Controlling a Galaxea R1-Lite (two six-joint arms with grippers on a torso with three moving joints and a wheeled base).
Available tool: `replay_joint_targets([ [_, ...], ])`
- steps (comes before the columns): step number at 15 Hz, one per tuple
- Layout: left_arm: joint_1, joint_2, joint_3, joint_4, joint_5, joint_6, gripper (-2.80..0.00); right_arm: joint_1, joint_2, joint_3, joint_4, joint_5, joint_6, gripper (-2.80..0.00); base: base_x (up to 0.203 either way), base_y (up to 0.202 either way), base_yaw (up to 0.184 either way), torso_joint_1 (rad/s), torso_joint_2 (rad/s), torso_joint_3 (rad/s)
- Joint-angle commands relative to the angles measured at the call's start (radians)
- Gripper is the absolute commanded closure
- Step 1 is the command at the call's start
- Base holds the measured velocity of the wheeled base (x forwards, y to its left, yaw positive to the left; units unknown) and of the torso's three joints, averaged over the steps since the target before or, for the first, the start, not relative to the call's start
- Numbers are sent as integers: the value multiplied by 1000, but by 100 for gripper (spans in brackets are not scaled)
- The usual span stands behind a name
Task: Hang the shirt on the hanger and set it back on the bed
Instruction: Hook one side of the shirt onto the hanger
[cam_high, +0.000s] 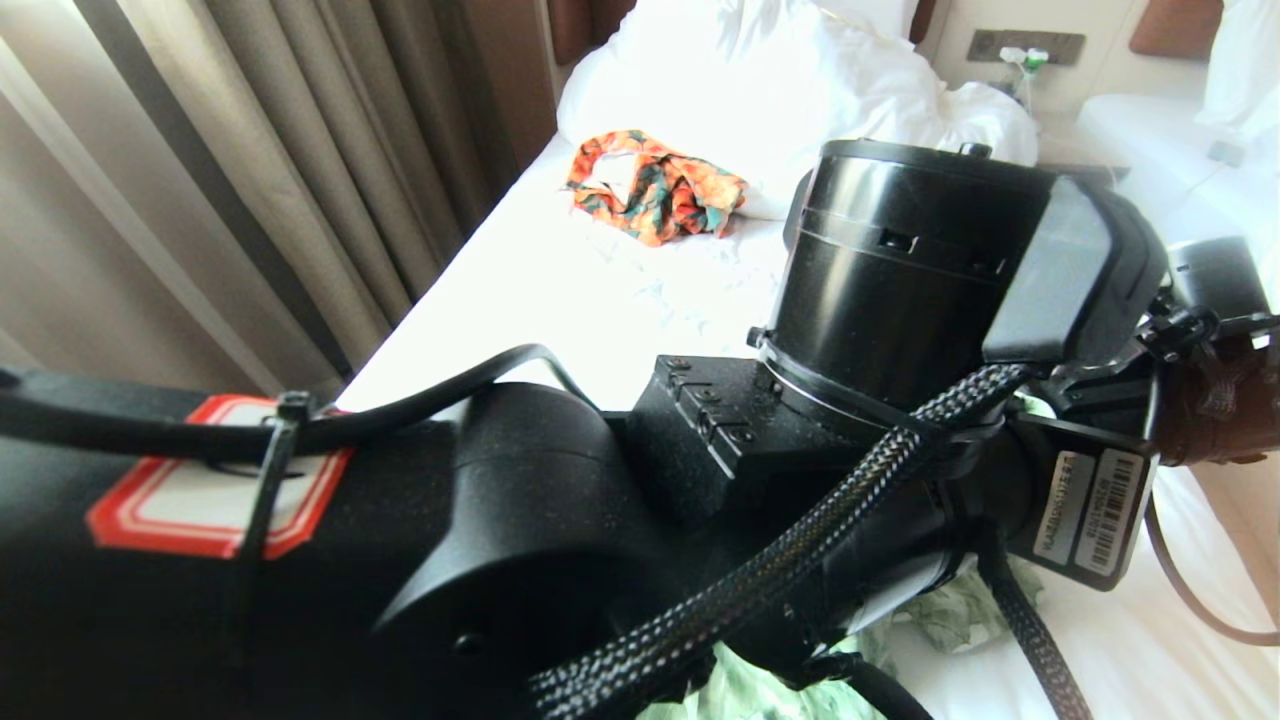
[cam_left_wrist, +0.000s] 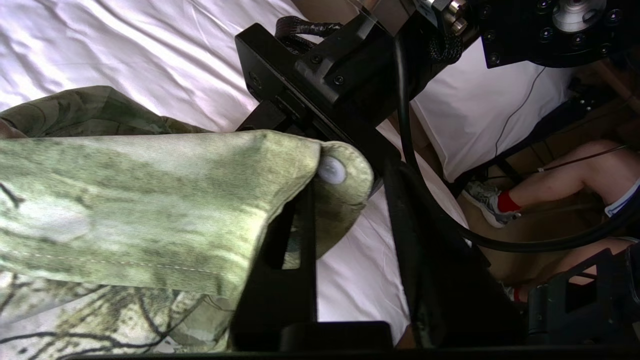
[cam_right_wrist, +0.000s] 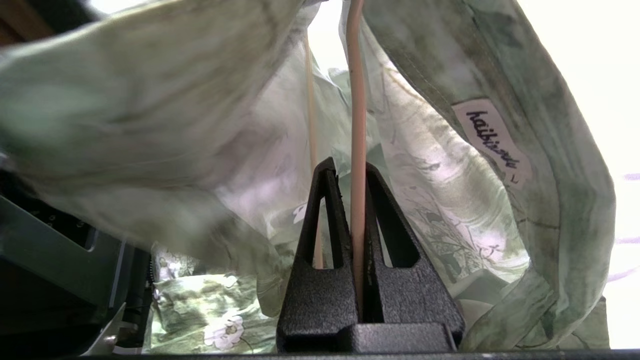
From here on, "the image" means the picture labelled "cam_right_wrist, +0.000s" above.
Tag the green floral shirt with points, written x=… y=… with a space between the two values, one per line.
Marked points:
x=175 y=125

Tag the beige clothes hanger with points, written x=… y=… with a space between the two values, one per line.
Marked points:
x=358 y=150

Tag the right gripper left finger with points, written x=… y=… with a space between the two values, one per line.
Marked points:
x=320 y=295

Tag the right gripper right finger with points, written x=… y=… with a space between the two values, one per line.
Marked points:
x=410 y=295

